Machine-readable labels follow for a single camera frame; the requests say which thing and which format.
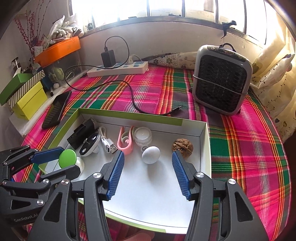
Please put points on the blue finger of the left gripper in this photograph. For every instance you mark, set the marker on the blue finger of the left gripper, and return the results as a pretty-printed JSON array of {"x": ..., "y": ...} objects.
[
  {"x": 15, "y": 159},
  {"x": 70, "y": 172}
]

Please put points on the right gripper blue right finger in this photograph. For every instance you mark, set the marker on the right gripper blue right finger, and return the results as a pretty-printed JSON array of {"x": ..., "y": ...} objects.
[{"x": 198, "y": 187}]

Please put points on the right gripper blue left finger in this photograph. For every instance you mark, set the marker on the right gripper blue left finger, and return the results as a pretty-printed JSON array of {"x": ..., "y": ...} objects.
[{"x": 99, "y": 187}]

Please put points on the green round knob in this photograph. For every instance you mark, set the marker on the green round knob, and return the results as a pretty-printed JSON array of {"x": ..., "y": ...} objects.
[{"x": 69, "y": 157}]

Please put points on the white round knob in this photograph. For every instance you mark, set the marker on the white round knob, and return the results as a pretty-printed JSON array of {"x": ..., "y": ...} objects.
[{"x": 151, "y": 155}]

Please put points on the pink oblong case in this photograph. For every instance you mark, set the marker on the pink oblong case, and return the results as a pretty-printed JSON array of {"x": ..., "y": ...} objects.
[{"x": 143, "y": 235}]

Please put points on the brown walnut in tray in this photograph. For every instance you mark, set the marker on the brown walnut in tray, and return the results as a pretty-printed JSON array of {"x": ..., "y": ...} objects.
[{"x": 184, "y": 146}]

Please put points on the black white round device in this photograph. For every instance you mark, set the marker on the black white round device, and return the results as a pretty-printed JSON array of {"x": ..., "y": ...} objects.
[{"x": 90, "y": 145}]

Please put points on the black smartphone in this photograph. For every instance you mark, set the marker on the black smartphone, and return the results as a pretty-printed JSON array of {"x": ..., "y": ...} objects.
[{"x": 54, "y": 115}]

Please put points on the yellow-green box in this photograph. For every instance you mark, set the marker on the yellow-green box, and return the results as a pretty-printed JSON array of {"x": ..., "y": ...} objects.
[{"x": 29, "y": 104}]

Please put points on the green white cardboard box tray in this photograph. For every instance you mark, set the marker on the green white cardboard box tray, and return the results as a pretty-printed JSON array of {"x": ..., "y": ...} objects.
[{"x": 148, "y": 196}]

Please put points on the pink silicone clip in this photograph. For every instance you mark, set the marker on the pink silicone clip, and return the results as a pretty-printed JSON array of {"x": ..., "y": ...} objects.
[{"x": 125, "y": 140}]

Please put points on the black rectangular battery case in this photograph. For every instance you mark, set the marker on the black rectangular battery case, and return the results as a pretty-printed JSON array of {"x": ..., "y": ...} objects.
[{"x": 82, "y": 132}]

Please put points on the plaid bed sheet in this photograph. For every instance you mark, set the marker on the plaid bed sheet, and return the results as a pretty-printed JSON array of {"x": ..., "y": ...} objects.
[{"x": 245, "y": 146}]

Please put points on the small clear cream jar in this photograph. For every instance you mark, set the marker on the small clear cream jar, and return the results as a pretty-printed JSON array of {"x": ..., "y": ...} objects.
[{"x": 142, "y": 136}]

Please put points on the striped gift box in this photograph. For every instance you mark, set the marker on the striped gift box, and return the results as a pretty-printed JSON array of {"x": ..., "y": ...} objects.
[{"x": 25, "y": 88}]

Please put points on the green box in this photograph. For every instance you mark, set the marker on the green box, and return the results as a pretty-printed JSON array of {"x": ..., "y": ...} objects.
[{"x": 16, "y": 82}]

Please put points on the orange storage bin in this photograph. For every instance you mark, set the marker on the orange storage bin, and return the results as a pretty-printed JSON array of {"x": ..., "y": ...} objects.
[{"x": 58, "y": 51}]

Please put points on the grey portable fan heater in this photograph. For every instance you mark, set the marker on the grey portable fan heater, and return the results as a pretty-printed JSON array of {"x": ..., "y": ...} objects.
[{"x": 221, "y": 78}]

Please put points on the red flower branches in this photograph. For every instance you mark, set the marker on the red flower branches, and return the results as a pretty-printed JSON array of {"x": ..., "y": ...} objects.
[{"x": 34, "y": 22}]

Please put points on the black charger adapter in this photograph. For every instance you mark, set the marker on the black charger adapter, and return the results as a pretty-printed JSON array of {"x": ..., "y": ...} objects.
[{"x": 108, "y": 58}]

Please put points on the floral pillow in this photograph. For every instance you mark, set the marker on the floral pillow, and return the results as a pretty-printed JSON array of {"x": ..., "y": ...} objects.
[{"x": 180, "y": 60}]

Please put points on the cream heart-pattern curtain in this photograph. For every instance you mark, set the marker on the cream heart-pattern curtain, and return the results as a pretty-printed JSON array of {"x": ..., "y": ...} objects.
[{"x": 273, "y": 79}]

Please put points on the white power strip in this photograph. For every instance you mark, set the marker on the white power strip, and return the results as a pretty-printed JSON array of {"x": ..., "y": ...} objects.
[{"x": 138, "y": 67}]

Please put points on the black window latch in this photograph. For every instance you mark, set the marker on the black window latch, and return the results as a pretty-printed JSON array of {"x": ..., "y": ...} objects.
[{"x": 226, "y": 26}]

